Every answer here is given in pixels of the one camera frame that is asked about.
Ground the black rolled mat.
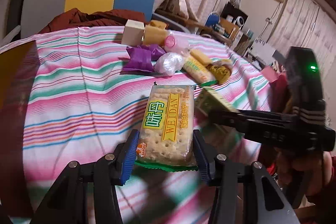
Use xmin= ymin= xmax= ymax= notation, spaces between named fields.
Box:
xmin=6 ymin=0 xmax=24 ymax=35

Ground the Weidan cracker packet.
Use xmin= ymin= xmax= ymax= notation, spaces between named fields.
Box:
xmin=135 ymin=85 xmax=197 ymax=172

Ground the striped pink green tablecloth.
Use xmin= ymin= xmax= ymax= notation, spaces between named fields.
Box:
xmin=0 ymin=25 xmax=272 ymax=224

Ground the purple snack wrapper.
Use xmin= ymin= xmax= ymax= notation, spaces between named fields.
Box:
xmin=122 ymin=44 xmax=166 ymax=73

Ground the cream wooden block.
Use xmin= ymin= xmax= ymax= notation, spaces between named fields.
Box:
xmin=121 ymin=19 xmax=145 ymax=47

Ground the person right hand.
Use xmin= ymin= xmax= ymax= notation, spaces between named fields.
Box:
xmin=276 ymin=149 xmax=334 ymax=196

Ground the cluttered wooden desk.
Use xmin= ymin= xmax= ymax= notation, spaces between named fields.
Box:
xmin=155 ymin=2 xmax=253 ymax=56

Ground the small tan sponge block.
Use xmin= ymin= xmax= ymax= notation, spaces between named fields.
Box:
xmin=149 ymin=19 xmax=168 ymax=30

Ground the amber storage box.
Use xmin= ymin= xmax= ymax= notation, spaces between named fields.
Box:
xmin=0 ymin=40 xmax=38 ymax=111

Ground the pink capped plastic packet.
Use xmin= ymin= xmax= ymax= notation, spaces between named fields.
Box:
xmin=163 ymin=31 xmax=189 ymax=55

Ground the white plastic bag ball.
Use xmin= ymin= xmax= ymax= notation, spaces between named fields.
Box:
xmin=154 ymin=52 xmax=185 ymax=76

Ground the dark red garment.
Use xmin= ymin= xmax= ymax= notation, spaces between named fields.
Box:
xmin=39 ymin=9 xmax=149 ymax=34

